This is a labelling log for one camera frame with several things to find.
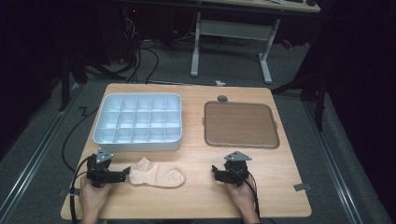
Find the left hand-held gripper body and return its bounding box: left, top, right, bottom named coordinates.
left=86, top=147, right=123, bottom=189

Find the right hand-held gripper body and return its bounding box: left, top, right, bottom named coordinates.
left=218, top=150, right=252, bottom=189

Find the peach sock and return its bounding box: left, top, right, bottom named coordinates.
left=128, top=157, right=187, bottom=189

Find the white compartment box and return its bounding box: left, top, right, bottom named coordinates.
left=92, top=92, right=183, bottom=153

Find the person's left hand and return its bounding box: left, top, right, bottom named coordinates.
left=78, top=176, right=115, bottom=216

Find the person's right hand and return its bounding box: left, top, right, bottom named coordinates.
left=224, top=175, right=260, bottom=218

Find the brown wooden tray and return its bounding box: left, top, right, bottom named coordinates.
left=203, top=100, right=280, bottom=149

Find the black metal stand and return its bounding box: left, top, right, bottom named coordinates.
left=58, top=50, right=92, bottom=113
left=270, top=69, right=329, bottom=133

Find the white-legged desk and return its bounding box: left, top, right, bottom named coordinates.
left=189, top=0, right=322, bottom=86

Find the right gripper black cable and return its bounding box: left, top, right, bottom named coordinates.
left=234, top=170, right=262, bottom=220

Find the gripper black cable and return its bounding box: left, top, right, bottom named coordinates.
left=234, top=170, right=262, bottom=220
left=68, top=154, right=95, bottom=224

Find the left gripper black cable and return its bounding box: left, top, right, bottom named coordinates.
left=68, top=154, right=95, bottom=224

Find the black floor cable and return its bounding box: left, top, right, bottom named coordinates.
left=61, top=105, right=101, bottom=174

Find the metal floor rail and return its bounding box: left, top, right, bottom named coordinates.
left=0, top=83, right=82, bottom=218
left=302, top=100, right=364, bottom=224

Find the bundle of black cables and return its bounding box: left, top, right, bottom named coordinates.
left=122, top=15, right=161, bottom=85

